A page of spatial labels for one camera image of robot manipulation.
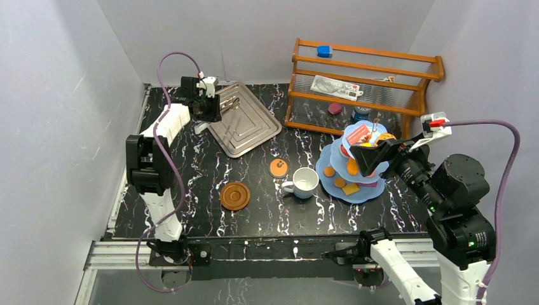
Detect blue lidded jar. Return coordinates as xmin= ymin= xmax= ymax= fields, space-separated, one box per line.
xmin=351 ymin=107 xmax=372 ymax=123

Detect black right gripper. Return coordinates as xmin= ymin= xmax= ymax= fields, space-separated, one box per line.
xmin=348 ymin=131 xmax=446 ymax=212

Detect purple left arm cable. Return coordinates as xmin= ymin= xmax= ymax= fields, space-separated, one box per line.
xmin=134 ymin=51 xmax=204 ymax=294

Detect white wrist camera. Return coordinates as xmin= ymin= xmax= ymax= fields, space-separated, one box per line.
xmin=196 ymin=72 xmax=218 ymax=98
xmin=408 ymin=112 xmax=452 ymax=153

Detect blue block on shelf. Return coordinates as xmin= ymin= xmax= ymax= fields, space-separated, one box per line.
xmin=317 ymin=45 xmax=333 ymax=58

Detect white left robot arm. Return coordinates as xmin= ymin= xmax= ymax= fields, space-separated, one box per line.
xmin=126 ymin=76 xmax=222 ymax=264

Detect brown chocolate chip cookie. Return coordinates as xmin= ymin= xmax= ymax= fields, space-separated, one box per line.
xmin=374 ymin=133 xmax=396 ymax=146

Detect steel food tongs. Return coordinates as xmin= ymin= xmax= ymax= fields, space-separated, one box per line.
xmin=194 ymin=96 xmax=240 ymax=134

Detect magenta cake wedge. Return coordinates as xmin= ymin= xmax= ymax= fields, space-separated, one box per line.
xmin=356 ymin=181 xmax=378 ymax=187

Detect white ceramic mug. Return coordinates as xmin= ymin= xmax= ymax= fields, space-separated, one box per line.
xmin=280 ymin=167 xmax=319 ymax=200

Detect brown wooden round coaster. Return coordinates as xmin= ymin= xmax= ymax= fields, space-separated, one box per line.
xmin=220 ymin=182 xmax=250 ymax=211

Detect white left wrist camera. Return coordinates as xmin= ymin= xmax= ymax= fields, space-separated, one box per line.
xmin=196 ymin=72 xmax=218 ymax=98

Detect packaged ruler protractor set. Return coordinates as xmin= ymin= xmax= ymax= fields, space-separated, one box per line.
xmin=310 ymin=75 xmax=364 ymax=101

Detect small orange round cookie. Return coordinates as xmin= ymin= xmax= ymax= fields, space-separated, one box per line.
xmin=323 ymin=166 xmax=336 ymax=177

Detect red sprinkled donut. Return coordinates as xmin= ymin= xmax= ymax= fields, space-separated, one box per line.
xmin=339 ymin=146 xmax=350 ymax=158

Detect pink layered cake slice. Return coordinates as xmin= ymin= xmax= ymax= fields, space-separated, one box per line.
xmin=344 ymin=123 xmax=371 ymax=146

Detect steel serving tray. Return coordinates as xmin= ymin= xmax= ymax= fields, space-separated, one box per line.
xmin=208 ymin=83 xmax=282 ymax=158

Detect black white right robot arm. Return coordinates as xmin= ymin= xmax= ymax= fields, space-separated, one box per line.
xmin=322 ymin=139 xmax=496 ymax=304

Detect orange oval pastry piece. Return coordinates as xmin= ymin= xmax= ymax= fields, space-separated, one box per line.
xmin=346 ymin=158 xmax=359 ymax=176

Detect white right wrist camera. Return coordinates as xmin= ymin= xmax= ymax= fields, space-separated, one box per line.
xmin=408 ymin=112 xmax=452 ymax=153

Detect wooden two-tier shelf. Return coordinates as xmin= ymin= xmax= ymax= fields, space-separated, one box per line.
xmin=284 ymin=38 xmax=444 ymax=137

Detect maroon heart-shaped object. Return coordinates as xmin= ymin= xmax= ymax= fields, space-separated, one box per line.
xmin=327 ymin=103 xmax=343 ymax=116

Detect blue three-tier cake stand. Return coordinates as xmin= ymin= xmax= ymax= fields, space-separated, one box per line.
xmin=315 ymin=120 xmax=388 ymax=204

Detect orange black round coaster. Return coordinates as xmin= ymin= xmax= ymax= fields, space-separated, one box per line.
xmin=269 ymin=158 xmax=289 ymax=179

